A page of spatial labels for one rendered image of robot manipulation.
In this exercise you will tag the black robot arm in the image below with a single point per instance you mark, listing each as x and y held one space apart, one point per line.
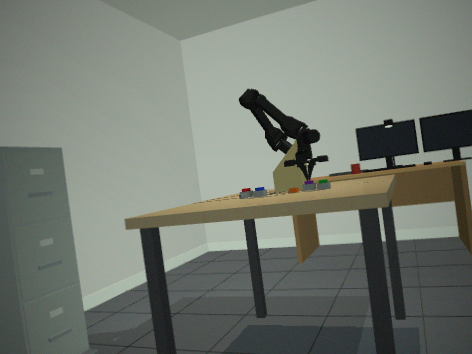
258 104

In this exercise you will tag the blue button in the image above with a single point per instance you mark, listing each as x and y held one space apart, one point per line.
259 192

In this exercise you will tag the green button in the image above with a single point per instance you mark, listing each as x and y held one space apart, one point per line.
323 184

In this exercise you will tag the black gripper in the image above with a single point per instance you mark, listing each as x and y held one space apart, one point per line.
311 162

